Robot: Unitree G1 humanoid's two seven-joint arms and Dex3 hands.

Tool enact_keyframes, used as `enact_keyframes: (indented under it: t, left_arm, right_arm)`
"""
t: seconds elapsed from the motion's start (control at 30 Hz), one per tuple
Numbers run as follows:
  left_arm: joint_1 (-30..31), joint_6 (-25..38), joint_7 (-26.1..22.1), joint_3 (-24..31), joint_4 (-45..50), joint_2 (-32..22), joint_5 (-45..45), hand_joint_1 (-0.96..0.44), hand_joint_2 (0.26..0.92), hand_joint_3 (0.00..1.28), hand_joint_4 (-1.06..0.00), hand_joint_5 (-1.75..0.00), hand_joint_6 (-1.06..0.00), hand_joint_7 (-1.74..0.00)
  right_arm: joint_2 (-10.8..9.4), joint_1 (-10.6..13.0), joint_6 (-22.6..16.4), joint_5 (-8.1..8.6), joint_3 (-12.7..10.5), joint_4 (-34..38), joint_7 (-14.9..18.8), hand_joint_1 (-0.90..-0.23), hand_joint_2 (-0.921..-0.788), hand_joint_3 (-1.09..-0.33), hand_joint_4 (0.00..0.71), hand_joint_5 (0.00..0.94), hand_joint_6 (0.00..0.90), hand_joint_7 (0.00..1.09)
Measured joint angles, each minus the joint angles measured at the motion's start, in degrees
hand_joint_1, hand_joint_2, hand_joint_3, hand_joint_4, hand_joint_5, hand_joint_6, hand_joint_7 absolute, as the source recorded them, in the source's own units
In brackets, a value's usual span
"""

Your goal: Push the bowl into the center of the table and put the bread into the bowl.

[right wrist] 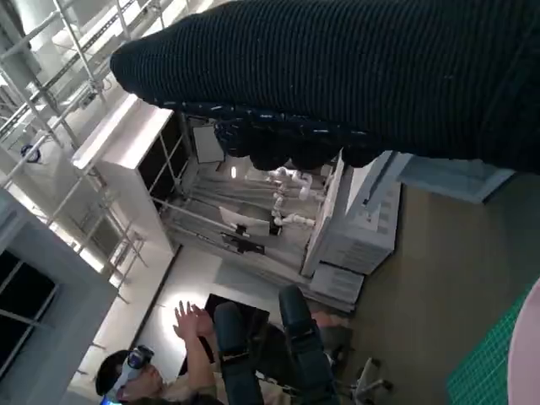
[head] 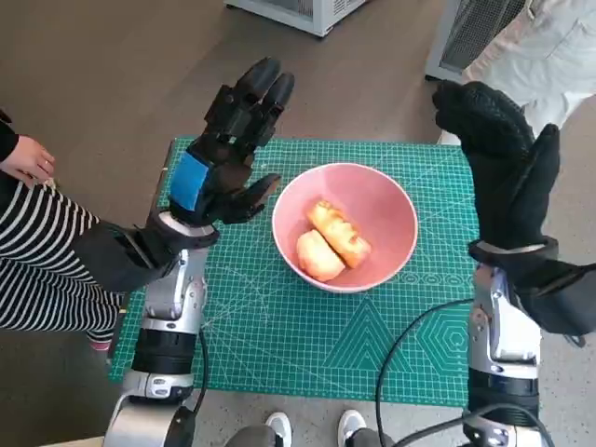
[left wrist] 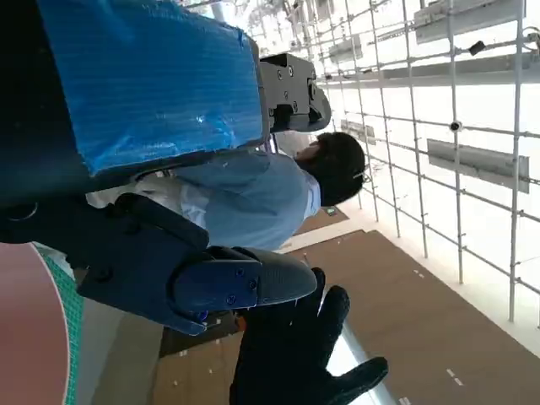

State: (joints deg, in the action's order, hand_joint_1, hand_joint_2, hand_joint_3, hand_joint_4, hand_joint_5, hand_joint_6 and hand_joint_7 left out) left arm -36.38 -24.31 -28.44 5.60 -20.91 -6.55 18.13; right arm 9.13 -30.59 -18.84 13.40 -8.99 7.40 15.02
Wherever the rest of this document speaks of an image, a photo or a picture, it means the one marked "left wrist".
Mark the small dome camera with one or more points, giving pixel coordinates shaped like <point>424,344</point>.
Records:
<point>455,125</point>

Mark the person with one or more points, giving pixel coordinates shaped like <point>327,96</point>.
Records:
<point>253,198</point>

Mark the grey hanging panel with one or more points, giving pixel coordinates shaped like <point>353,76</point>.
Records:
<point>358,131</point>
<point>476,164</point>

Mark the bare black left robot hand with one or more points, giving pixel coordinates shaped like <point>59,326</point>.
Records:
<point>160,93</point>

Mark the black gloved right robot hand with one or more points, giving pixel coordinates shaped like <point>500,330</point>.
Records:
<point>282,363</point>

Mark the pink bowl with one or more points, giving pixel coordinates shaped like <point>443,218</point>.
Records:
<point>29,329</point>

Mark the white pipe frame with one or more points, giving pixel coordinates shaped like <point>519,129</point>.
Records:
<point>460,236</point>

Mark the green cutting mat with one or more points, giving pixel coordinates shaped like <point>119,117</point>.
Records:
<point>75,337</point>

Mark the small black mounted camera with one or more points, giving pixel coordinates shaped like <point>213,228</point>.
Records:
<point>476,47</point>

